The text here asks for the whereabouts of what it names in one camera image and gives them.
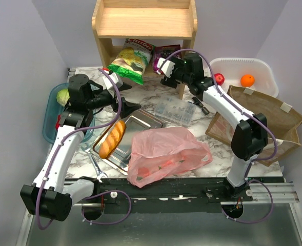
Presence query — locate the red toy pepper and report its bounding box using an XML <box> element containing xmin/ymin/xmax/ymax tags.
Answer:
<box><xmin>55</xmin><ymin>114</ymin><xmax>61</xmax><ymax>130</ymax></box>

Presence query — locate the teal plastic bin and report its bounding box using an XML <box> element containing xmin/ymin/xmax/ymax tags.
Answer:
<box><xmin>43</xmin><ymin>83</ymin><xmax>95</xmax><ymax>144</ymax></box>

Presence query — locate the white plastic bin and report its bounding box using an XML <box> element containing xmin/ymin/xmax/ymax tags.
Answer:
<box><xmin>210</xmin><ymin>57</ymin><xmax>279</xmax><ymax>97</ymax></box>

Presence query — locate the red toy apple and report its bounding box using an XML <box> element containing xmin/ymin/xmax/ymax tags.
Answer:
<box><xmin>214</xmin><ymin>73</ymin><xmax>225</xmax><ymax>86</ymax></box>

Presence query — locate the pale green toy vegetable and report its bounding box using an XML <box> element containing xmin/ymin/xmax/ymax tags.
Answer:
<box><xmin>56</xmin><ymin>88</ymin><xmax>70</xmax><ymax>107</ymax></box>

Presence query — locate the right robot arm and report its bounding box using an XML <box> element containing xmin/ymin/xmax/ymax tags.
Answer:
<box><xmin>157</xmin><ymin>53</ymin><xmax>268</xmax><ymax>201</ymax></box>

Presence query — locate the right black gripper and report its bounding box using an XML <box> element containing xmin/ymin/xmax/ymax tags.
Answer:
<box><xmin>160</xmin><ymin>56</ymin><xmax>192</xmax><ymax>89</ymax></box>

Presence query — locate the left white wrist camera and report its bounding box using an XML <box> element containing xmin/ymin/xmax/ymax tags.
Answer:
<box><xmin>102</xmin><ymin>68</ymin><xmax>124</xmax><ymax>95</ymax></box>

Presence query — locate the brown burlap tote bag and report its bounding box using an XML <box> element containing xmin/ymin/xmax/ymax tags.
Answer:
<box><xmin>206</xmin><ymin>85</ymin><xmax>302</xmax><ymax>167</ymax></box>

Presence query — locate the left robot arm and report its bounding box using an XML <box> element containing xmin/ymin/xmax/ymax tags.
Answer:
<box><xmin>20</xmin><ymin>70</ymin><xmax>140</xmax><ymax>221</ymax></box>

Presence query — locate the pink plastic grocery bag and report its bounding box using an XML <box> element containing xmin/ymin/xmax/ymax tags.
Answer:
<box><xmin>127</xmin><ymin>127</ymin><xmax>213</xmax><ymax>188</ymax></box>

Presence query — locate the toy baguette bread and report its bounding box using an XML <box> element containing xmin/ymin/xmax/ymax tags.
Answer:
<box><xmin>99</xmin><ymin>120</ymin><xmax>126</xmax><ymax>159</ymax></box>

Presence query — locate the clear plastic screw box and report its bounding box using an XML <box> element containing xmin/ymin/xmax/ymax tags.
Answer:
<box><xmin>154</xmin><ymin>96</ymin><xmax>196</xmax><ymax>127</ymax></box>

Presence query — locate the magenta cat food pouch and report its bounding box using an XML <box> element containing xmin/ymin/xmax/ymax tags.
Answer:
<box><xmin>152</xmin><ymin>45</ymin><xmax>181</xmax><ymax>75</ymax></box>

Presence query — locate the purple cable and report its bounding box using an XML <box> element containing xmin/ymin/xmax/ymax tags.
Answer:
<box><xmin>163</xmin><ymin>48</ymin><xmax>278</xmax><ymax>223</ymax></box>
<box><xmin>35</xmin><ymin>68</ymin><xmax>132</xmax><ymax>230</ymax></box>

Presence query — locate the steel combination wrench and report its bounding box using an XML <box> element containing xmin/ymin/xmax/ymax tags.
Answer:
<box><xmin>82</xmin><ymin>143</ymin><xmax>108</xmax><ymax>182</ymax></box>

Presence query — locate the toy orange fruit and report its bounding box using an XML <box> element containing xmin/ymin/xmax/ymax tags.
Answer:
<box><xmin>240</xmin><ymin>74</ymin><xmax>255</xmax><ymax>87</ymax></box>

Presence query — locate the metal baking tray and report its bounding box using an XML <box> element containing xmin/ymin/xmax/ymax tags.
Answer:
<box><xmin>92</xmin><ymin>107</ymin><xmax>164</xmax><ymax>176</ymax></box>

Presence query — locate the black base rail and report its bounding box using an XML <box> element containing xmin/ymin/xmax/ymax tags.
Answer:
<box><xmin>66</xmin><ymin>175</ymin><xmax>285</xmax><ymax>215</ymax></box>

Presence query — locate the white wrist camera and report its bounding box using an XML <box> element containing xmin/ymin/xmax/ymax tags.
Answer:
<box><xmin>102</xmin><ymin>68</ymin><xmax>124</xmax><ymax>95</ymax></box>
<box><xmin>156</xmin><ymin>58</ymin><xmax>175</xmax><ymax>77</ymax></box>

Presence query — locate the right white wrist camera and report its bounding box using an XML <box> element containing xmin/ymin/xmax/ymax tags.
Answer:
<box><xmin>156</xmin><ymin>58</ymin><xmax>175</xmax><ymax>77</ymax></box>

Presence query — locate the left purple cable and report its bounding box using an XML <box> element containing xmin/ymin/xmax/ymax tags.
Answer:
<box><xmin>35</xmin><ymin>68</ymin><xmax>132</xmax><ymax>230</ymax></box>

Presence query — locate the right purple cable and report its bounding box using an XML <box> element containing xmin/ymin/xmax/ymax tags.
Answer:
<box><xmin>163</xmin><ymin>48</ymin><xmax>278</xmax><ymax>223</ymax></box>

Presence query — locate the black pipe tee fitting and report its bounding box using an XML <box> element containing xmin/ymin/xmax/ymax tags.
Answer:
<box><xmin>192</xmin><ymin>96</ymin><xmax>209</xmax><ymax>115</ymax></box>

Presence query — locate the green chips bag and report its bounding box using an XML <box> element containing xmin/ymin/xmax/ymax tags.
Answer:
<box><xmin>107</xmin><ymin>38</ymin><xmax>155</xmax><ymax>85</ymax></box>

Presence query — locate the wooden step shelf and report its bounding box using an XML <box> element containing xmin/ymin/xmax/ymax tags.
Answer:
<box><xmin>91</xmin><ymin>0</ymin><xmax>198</xmax><ymax>100</ymax></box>

